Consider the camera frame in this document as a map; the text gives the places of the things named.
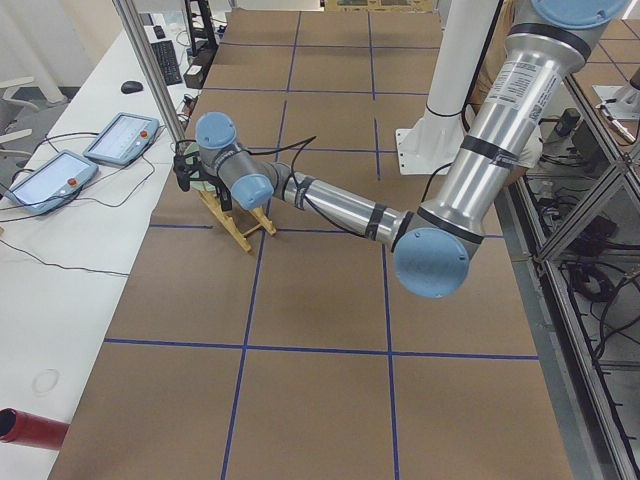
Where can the teach pendant tablet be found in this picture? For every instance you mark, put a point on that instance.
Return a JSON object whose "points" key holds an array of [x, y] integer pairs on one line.
{"points": [[53, 184], [123, 140]]}

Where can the black keyboard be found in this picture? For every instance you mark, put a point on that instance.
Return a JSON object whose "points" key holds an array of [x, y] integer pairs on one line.
{"points": [[166, 58]]}

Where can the aluminium frame post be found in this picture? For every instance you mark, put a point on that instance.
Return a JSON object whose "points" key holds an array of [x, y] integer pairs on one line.
{"points": [[136, 33]]}

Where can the far teach pendant tablet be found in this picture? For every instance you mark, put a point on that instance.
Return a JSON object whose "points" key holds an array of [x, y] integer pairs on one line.
{"points": [[123, 140]]}

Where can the light green plate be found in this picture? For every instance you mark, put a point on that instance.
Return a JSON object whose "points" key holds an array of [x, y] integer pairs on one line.
{"points": [[193, 163]]}

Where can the black computer mouse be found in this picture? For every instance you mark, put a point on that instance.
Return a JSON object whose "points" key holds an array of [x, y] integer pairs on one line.
{"points": [[131, 86]]}

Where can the red cylinder bottle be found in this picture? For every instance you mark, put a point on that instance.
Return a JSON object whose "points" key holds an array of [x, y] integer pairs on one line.
{"points": [[27, 429]]}

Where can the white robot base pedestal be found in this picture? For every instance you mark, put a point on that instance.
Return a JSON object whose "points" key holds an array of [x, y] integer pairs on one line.
{"points": [[435, 138]]}

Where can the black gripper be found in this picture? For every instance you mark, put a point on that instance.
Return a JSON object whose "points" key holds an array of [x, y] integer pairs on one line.
{"points": [[220, 191]]}

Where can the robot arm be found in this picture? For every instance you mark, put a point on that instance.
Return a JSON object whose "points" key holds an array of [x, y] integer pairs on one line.
{"points": [[432, 247]]}

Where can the wooden plate rack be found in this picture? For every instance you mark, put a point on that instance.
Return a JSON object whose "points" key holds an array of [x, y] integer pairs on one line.
{"points": [[213, 203]]}

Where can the near teach pendant tablet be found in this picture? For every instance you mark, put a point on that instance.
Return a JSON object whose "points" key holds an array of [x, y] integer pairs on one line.
{"points": [[53, 184]]}

